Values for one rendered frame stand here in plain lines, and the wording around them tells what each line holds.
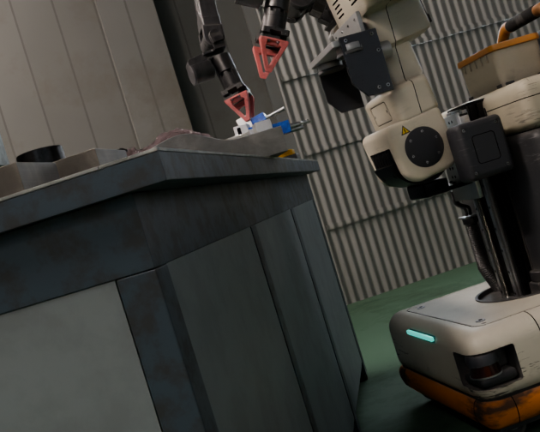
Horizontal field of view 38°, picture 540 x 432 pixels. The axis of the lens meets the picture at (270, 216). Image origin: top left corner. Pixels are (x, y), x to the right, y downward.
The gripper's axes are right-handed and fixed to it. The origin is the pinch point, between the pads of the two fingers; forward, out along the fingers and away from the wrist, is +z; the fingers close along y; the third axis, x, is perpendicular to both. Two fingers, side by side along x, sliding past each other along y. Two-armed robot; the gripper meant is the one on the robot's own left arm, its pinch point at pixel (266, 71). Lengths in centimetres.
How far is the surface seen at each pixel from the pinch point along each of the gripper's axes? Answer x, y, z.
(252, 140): -2.4, 13.7, 18.6
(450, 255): 165, -267, 17
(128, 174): -26, 90, 38
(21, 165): -41, 65, 37
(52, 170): -37, 56, 36
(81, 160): -34, 49, 33
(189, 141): -15.5, 13.1, 21.4
